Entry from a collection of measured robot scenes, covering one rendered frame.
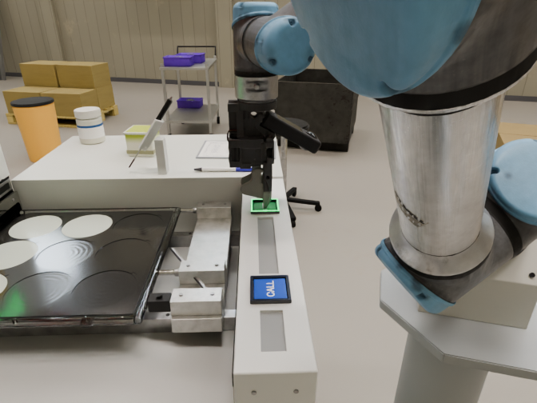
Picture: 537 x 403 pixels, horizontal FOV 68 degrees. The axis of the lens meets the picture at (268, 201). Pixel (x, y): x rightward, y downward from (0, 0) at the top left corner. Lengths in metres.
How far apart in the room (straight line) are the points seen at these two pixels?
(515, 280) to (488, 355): 0.13
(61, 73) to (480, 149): 5.70
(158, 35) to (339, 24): 7.98
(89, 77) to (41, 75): 0.70
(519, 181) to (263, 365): 0.37
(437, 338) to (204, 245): 0.46
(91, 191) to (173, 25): 7.12
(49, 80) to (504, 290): 5.71
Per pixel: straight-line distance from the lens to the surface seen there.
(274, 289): 0.57
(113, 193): 1.00
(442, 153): 0.31
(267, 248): 0.67
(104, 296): 0.71
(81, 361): 0.73
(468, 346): 0.77
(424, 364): 0.89
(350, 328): 1.94
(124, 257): 0.80
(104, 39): 8.83
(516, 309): 0.81
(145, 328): 0.74
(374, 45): 0.21
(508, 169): 0.57
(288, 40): 0.56
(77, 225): 0.95
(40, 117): 4.21
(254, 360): 0.48
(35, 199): 1.08
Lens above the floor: 1.32
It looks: 26 degrees down
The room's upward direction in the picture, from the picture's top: straight up
